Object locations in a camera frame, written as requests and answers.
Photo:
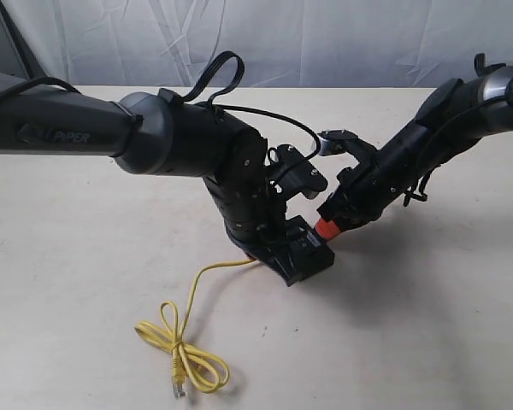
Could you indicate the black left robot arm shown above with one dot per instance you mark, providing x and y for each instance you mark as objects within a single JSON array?
[{"x": 157, "y": 134}]

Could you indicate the black network switch box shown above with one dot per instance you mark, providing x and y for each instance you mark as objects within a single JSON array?
[{"x": 307, "y": 253}]

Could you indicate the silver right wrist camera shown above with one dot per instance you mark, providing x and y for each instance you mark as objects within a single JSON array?
[{"x": 335, "y": 142}]

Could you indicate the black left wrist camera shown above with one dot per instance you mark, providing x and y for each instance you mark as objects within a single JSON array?
[{"x": 290, "y": 173}]

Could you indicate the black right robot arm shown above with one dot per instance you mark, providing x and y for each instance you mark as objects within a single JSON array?
[{"x": 453, "y": 119}]

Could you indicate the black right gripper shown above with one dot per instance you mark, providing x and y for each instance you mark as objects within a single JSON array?
[{"x": 363, "y": 193}]

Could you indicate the white backdrop curtain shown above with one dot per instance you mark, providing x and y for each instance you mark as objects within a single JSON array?
[{"x": 283, "y": 43}]

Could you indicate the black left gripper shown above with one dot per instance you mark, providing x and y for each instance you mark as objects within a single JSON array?
[{"x": 256, "y": 223}]

